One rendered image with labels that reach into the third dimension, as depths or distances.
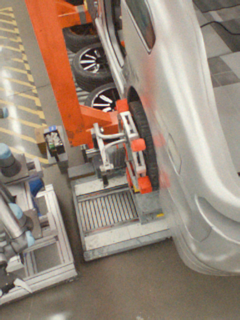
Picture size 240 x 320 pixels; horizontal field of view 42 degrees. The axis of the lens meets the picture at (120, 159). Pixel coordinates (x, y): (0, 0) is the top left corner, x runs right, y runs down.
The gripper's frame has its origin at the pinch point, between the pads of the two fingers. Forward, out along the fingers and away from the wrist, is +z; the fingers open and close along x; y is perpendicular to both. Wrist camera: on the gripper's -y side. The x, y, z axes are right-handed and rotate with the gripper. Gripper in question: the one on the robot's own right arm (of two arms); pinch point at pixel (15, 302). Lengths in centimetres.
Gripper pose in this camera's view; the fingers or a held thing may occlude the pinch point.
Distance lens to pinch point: 152.8
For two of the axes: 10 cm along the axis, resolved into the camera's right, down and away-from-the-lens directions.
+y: -0.5, 6.5, 7.6
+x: -8.3, 4.0, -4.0
